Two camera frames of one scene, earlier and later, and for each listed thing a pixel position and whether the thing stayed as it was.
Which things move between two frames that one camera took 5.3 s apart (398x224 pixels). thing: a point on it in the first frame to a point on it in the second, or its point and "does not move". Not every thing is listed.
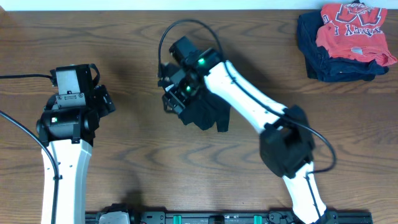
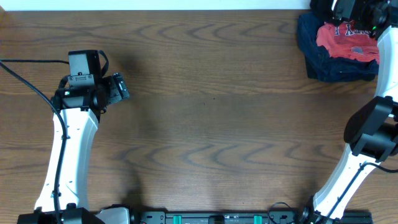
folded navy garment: (319, 65) does not move
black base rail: (232, 217) does not move
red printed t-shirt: (355, 31) does not move
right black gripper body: (185, 93) to (370, 15)
